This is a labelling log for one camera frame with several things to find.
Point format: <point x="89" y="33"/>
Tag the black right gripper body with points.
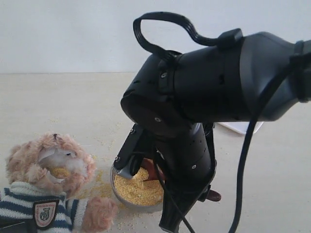
<point x="187" y="159"/>

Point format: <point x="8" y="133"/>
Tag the brown teddy bear striped sweater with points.
<point x="44" y="175"/>

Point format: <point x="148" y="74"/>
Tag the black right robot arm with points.
<point x="175" y="99"/>

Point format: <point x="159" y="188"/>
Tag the steel bowl of millet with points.
<point x="137" y="193"/>

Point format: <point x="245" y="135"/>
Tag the white rectangular plastic tray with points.
<point x="238" y="127"/>

